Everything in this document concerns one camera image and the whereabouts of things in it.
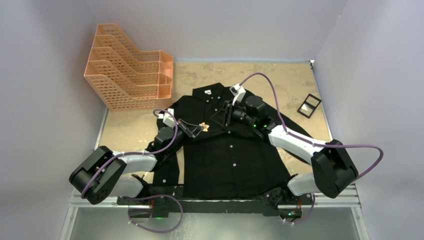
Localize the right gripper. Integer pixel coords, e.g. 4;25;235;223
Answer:
210;99;256;128

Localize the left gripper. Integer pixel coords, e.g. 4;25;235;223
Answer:
164;118;203;156

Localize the gold leaf brooch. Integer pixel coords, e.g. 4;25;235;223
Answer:
199;122;210;132

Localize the black button-up shirt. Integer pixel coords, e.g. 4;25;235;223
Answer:
171;83;291;199

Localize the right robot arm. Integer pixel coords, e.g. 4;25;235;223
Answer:
210;96;359;204

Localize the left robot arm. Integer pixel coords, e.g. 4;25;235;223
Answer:
69;119;205;205

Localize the orange plastic file organizer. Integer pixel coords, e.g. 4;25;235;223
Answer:
84;23;174;111

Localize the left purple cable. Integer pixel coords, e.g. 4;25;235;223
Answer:
80;108;184;234

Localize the purple cable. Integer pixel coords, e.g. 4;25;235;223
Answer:
80;108;184;234
237;72;385;226

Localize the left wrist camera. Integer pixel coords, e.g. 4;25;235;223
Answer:
158;108;176;128

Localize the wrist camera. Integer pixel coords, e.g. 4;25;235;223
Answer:
158;108;176;128
229;84;246;106

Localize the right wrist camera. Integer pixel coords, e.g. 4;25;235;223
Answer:
229;84;246;106

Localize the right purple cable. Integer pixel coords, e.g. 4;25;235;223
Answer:
237;72;385;226

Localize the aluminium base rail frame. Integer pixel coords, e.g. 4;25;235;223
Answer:
59;183;370;240

